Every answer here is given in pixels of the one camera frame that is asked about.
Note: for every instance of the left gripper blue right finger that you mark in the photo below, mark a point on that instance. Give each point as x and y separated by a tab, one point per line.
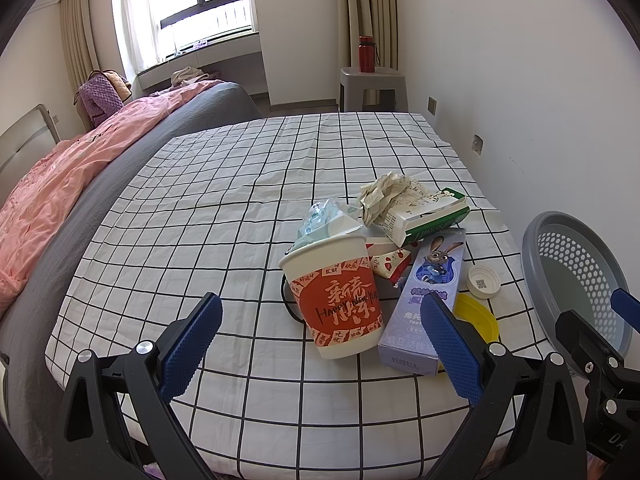
457	344

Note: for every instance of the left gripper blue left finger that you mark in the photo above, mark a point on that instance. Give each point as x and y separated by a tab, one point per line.
184	344

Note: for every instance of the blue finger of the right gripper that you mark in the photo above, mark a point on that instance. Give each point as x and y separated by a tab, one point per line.
626	306
586	348

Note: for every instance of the yellow plastic container lid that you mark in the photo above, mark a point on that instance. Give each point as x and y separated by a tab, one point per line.
468	309

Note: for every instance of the grey perforated trash basket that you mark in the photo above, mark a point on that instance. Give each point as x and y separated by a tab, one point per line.
567	266

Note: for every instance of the white round plastic lid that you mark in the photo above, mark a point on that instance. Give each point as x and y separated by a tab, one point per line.
483	282

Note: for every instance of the purple rabbit toothpaste box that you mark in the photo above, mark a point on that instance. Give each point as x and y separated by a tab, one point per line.
432	279

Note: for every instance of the small red white box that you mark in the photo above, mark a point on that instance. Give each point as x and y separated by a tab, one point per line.
391	265

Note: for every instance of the black elastic band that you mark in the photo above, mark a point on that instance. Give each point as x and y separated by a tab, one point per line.
289	302

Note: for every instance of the red white paper cup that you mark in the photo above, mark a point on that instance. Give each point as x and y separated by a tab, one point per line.
334	288

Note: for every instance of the beige paper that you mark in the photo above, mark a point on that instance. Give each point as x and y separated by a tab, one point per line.
376	197

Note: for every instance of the light blue plastic packet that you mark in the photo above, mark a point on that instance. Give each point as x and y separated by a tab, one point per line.
325	220

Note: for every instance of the red white snack bag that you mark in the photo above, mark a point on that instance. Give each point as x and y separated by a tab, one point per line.
377	245

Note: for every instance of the white black checkered sheet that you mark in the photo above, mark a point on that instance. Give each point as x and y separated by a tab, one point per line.
215	212

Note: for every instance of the grey bed mattress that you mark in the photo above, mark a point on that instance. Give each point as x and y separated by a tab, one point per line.
34	397

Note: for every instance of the pink duvet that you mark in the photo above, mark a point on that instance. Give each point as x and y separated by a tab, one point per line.
44	197

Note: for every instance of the grey headboard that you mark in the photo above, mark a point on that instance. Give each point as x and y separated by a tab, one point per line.
28	140

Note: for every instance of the purple knitted bag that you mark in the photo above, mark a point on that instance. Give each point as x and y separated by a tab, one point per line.
96	100

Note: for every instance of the tan bag behind purple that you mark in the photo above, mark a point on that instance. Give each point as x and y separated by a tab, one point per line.
121	86

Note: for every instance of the beige cloth on sill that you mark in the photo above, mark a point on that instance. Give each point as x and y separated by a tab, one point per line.
187	75

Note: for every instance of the grey plastic stool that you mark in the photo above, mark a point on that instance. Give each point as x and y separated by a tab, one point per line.
354	85

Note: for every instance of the red water bottle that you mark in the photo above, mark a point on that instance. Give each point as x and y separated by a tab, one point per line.
366	54

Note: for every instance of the beige left curtain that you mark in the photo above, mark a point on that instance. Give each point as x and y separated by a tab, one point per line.
79	51

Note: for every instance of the beige curtain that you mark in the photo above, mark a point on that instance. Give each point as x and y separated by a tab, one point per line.
79	51
375	18

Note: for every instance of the beige right curtain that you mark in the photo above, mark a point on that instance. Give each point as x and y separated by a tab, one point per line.
375	18

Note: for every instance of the wall socket near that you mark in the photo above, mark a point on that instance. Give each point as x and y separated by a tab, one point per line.
477	145

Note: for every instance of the wall socket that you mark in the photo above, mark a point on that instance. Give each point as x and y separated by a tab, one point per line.
477	145
431	105

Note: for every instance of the wall socket far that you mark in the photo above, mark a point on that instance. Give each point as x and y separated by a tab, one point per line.
431	105

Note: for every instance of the window with dark frame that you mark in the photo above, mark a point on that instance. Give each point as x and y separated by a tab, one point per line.
150	32

